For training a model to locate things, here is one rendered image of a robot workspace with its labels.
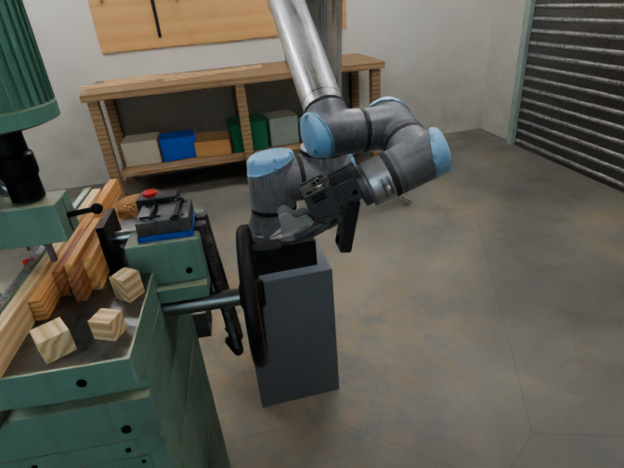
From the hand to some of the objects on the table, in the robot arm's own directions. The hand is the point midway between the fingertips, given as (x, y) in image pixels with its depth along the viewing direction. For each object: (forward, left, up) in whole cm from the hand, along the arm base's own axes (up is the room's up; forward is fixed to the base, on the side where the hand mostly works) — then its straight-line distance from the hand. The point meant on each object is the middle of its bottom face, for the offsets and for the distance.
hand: (278, 240), depth 88 cm
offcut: (+19, -28, -4) cm, 34 cm away
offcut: (+9, -27, -3) cm, 29 cm away
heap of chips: (-29, -32, -1) cm, 43 cm away
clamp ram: (-4, -29, -2) cm, 29 cm away
